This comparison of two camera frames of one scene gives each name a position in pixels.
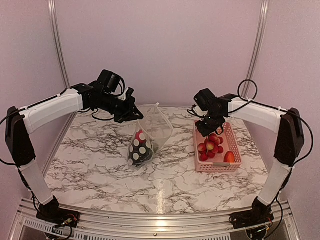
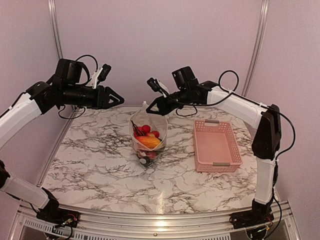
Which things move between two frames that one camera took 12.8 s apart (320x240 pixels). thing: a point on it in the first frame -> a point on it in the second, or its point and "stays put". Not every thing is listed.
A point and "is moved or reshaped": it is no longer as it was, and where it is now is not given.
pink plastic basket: [229, 160] stays put
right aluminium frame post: [261, 17] stays put
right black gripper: [205, 132] -> [163, 108]
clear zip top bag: [153, 130] is moved or reshaped
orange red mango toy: [229, 157] -> [150, 141]
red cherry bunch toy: [210, 147] -> [143, 131]
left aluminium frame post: [66, 78] stays put
